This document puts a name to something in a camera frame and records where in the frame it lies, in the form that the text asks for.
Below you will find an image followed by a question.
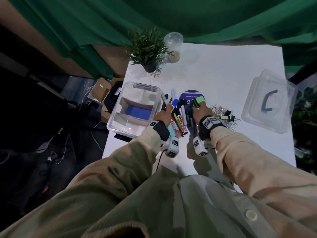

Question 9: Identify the left wrist camera with strap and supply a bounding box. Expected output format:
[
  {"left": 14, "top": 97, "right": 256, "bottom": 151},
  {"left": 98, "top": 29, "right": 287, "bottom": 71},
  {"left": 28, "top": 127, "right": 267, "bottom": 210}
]
[{"left": 148, "top": 120, "right": 180, "bottom": 159}]

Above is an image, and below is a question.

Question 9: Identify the person's left hand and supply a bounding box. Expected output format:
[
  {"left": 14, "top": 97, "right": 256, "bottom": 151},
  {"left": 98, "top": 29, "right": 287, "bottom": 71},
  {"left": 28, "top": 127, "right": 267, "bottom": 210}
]
[{"left": 153, "top": 103, "right": 175, "bottom": 128}]

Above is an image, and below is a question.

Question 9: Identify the black metal pole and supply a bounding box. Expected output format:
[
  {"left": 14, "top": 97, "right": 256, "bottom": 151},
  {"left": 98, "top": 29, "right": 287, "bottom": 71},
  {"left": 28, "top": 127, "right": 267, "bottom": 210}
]
[{"left": 287, "top": 63, "right": 317, "bottom": 85}]

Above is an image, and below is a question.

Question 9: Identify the green fabric curtain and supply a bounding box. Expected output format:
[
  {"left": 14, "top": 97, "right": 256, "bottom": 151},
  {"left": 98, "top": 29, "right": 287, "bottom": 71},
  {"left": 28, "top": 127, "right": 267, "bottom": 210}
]
[{"left": 5, "top": 0, "right": 317, "bottom": 80}]

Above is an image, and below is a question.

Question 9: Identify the leafy green foliage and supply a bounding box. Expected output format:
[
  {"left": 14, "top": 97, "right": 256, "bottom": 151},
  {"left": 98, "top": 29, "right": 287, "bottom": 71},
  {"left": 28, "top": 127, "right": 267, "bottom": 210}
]
[{"left": 291, "top": 84, "right": 317, "bottom": 175}]

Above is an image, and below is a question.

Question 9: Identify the clear plastic cup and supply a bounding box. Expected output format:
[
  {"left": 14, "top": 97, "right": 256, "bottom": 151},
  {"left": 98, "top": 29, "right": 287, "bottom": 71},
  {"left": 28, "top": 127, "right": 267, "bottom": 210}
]
[{"left": 163, "top": 32, "right": 184, "bottom": 63}]

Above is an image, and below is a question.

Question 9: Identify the green sticky note pad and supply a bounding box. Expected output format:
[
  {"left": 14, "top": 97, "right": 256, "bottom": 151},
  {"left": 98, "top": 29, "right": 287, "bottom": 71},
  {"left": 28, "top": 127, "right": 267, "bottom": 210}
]
[{"left": 192, "top": 96, "right": 206, "bottom": 109}]

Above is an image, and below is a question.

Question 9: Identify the clear plastic storage box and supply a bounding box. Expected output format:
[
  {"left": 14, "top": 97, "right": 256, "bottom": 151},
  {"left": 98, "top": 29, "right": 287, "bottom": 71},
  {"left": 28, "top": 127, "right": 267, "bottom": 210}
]
[{"left": 106, "top": 81, "right": 164, "bottom": 143}]

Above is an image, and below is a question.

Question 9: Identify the blue round card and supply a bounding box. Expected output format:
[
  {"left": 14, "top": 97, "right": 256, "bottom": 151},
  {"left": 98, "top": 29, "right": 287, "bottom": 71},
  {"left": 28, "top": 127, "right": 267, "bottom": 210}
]
[{"left": 178, "top": 90, "right": 205, "bottom": 105}]

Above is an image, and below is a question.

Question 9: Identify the person's left forearm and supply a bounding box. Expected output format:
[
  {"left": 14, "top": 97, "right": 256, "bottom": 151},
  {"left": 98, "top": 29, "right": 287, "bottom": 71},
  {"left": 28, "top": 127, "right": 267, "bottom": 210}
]
[{"left": 0, "top": 126, "right": 169, "bottom": 238}]

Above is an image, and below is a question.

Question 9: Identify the white table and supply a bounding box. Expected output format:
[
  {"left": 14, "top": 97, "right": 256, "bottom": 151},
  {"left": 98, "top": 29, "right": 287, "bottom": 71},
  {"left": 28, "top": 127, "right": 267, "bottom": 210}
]
[{"left": 102, "top": 43, "right": 297, "bottom": 194}]

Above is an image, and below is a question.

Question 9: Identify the person's right hand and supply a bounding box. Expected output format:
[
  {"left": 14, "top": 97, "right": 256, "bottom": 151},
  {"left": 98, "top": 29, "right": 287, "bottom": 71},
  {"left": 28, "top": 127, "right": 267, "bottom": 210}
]
[{"left": 193, "top": 101, "right": 214, "bottom": 127}]

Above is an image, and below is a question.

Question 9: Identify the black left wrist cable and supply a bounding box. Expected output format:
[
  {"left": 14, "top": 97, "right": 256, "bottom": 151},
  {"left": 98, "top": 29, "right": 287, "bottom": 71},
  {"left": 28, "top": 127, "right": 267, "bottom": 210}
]
[{"left": 155, "top": 148, "right": 169, "bottom": 171}]

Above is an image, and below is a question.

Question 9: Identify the right wrist camera with strap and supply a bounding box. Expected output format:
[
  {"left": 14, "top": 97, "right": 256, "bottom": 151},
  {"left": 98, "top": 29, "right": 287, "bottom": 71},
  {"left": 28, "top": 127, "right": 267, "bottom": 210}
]
[{"left": 192, "top": 115, "right": 227, "bottom": 157}]

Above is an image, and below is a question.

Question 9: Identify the black device on floor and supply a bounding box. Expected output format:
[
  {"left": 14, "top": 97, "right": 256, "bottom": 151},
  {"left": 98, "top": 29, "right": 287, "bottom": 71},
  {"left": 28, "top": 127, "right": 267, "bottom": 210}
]
[{"left": 104, "top": 81, "right": 124, "bottom": 114}]

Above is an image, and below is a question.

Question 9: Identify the pile of silver paper clips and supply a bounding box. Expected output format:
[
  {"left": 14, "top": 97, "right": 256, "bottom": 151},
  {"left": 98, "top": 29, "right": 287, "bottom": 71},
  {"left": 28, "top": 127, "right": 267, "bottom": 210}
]
[{"left": 210, "top": 104, "right": 239, "bottom": 133}]

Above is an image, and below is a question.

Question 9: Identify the small potted green plant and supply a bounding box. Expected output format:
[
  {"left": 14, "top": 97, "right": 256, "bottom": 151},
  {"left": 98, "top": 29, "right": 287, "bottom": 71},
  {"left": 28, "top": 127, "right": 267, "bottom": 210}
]
[{"left": 123, "top": 26, "right": 174, "bottom": 78}]

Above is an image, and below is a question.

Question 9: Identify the clear plastic box lid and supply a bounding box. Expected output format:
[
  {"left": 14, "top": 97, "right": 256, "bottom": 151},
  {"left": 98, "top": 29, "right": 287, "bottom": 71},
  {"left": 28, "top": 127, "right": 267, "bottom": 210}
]
[{"left": 241, "top": 69, "right": 298, "bottom": 134}]

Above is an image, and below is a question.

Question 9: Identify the person's beige shirt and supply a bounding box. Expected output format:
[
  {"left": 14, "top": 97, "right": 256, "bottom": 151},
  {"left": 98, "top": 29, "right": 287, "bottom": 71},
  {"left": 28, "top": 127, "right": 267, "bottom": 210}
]
[{"left": 79, "top": 166, "right": 317, "bottom": 238}]

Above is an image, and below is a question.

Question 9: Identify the pile of markers and pens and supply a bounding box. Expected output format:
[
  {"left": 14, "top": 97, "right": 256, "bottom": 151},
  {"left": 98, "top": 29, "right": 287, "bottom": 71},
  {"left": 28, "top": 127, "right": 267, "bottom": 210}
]
[{"left": 159, "top": 88, "right": 201, "bottom": 140}]

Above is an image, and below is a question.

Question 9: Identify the wrist camera with strap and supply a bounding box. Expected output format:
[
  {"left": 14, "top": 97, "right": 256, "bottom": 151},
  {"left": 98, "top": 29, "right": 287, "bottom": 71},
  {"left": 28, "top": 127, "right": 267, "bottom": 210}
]
[
  {"left": 148, "top": 120, "right": 180, "bottom": 159},
  {"left": 192, "top": 115, "right": 227, "bottom": 157}
]

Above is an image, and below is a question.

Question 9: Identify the small open cardboard box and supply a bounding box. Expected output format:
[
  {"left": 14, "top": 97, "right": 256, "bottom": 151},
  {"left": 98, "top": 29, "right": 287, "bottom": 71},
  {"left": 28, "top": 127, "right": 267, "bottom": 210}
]
[{"left": 87, "top": 77, "right": 112, "bottom": 103}]

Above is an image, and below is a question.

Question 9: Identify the person's right forearm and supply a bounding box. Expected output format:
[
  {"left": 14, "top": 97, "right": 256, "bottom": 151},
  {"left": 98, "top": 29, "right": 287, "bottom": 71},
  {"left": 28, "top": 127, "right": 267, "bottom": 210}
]
[{"left": 210, "top": 126, "right": 317, "bottom": 221}]

